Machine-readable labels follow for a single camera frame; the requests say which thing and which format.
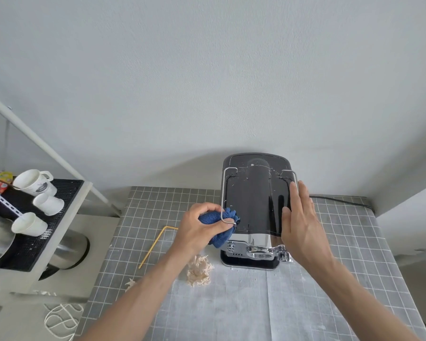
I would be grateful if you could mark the person's left hand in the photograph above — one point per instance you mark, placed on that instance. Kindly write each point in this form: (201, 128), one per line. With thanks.
(190, 232)

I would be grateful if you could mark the person's right hand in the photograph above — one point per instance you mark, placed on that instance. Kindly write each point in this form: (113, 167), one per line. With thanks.
(305, 237)

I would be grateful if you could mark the person's right middle finger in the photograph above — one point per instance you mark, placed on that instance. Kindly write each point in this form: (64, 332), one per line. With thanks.
(304, 205)

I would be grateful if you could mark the person's right little finger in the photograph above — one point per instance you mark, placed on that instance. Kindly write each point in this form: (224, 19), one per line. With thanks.
(316, 221)

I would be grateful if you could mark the person's left thumb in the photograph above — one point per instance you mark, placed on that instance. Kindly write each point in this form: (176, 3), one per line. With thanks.
(223, 229)

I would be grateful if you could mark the person's right thumb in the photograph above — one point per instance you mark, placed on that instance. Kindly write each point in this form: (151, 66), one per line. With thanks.
(286, 220)

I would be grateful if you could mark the blue cleaning cloth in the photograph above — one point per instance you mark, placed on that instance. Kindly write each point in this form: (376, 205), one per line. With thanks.
(218, 218)

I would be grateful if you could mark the black coffee machine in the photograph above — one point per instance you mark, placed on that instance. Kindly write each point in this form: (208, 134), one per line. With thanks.
(255, 198)

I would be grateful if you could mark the person's left forearm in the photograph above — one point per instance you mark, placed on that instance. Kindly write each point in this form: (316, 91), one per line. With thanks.
(138, 298)

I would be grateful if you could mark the person's right forearm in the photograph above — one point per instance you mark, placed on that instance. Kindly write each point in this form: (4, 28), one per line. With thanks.
(365, 301)

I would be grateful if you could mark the crumpled beige tissue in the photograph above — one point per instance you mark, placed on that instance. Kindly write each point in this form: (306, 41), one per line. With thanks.
(200, 271)

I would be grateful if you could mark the yellow bent straw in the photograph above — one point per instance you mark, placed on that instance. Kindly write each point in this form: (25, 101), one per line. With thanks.
(152, 247)

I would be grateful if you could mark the grey grid cutting mat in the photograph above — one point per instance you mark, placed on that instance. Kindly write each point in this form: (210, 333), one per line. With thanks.
(255, 308)

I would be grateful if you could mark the small beige tissue scrap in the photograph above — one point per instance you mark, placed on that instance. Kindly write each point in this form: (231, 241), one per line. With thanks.
(130, 284)

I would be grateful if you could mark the white metal shelf rack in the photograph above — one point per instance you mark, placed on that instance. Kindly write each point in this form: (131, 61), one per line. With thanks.
(74, 245)

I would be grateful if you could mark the steel canister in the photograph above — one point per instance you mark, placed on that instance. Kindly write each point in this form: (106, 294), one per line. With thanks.
(69, 250)

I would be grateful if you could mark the white paper cup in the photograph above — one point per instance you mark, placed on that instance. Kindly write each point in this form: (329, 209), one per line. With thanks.
(29, 224)
(49, 204)

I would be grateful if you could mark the black rubber bar mat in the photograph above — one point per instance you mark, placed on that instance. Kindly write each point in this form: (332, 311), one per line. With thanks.
(32, 245)

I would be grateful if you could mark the white plastic strip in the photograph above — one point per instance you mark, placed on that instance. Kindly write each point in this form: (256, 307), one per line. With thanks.
(7, 204)

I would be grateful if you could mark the thin brown stick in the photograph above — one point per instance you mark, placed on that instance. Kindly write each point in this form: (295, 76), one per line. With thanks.
(1, 182)

